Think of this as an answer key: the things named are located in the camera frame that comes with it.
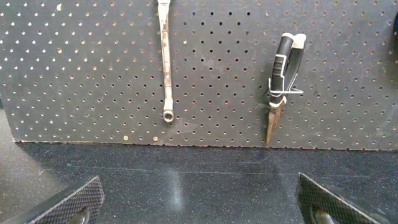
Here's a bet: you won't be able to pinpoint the black and white pliers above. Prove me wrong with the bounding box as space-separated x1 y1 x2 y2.
265 32 307 146

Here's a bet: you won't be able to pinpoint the metal loop hook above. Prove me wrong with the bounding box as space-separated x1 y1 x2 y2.
267 73 304 98

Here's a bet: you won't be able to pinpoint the wrench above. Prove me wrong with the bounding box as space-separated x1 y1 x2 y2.
157 0 176 123

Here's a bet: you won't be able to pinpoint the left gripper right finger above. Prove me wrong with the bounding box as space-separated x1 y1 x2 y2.
295 172 398 224

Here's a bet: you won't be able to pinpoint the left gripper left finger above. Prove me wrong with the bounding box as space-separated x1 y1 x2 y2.
0 175 105 224

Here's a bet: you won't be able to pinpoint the black pegboard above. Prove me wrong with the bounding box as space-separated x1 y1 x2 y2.
0 0 398 152

